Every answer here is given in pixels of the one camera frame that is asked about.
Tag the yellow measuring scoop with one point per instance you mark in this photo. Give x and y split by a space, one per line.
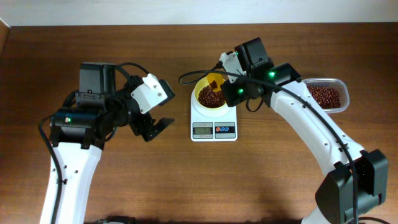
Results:
217 77

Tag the pale yellow bowl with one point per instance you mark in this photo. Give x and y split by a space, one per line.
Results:
201 84

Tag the clear plastic container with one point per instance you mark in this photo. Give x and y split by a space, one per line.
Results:
338 86

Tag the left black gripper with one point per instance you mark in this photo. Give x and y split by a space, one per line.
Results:
143 125

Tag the red beans in scoop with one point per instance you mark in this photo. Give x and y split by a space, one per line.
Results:
214 85

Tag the white digital kitchen scale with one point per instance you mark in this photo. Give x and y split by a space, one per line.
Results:
212 124

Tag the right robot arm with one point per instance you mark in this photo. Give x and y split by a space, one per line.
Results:
355 180

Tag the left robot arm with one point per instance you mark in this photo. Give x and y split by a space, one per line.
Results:
108 98

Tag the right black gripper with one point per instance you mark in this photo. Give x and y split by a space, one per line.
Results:
229 94

